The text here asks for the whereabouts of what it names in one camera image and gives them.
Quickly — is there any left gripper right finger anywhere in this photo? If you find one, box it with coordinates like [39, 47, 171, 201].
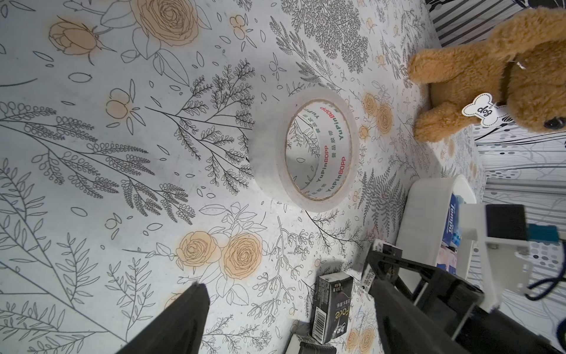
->
[369, 279, 467, 353]

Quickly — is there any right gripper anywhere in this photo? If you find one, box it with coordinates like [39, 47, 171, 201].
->
[366, 252, 560, 353]

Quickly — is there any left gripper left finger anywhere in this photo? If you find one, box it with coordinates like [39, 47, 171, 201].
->
[118, 283, 210, 354]

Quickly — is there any blue Tempo tissue pack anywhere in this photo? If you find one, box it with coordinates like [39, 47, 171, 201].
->
[442, 194, 461, 249]

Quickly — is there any black Face tissue pack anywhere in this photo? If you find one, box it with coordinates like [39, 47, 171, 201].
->
[311, 272, 354, 345]

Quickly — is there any pink tissue pack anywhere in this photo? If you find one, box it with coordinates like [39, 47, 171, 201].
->
[436, 246, 457, 274]

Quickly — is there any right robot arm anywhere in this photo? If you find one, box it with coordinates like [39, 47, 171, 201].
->
[366, 204, 565, 353]

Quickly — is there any white storage box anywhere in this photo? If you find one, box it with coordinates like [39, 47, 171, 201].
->
[396, 175, 477, 266]

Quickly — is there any clear tape roll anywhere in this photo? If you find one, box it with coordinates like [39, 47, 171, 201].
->
[249, 87, 359, 212]

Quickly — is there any brown plush dog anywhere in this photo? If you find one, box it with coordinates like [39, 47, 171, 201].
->
[408, 7, 565, 142]

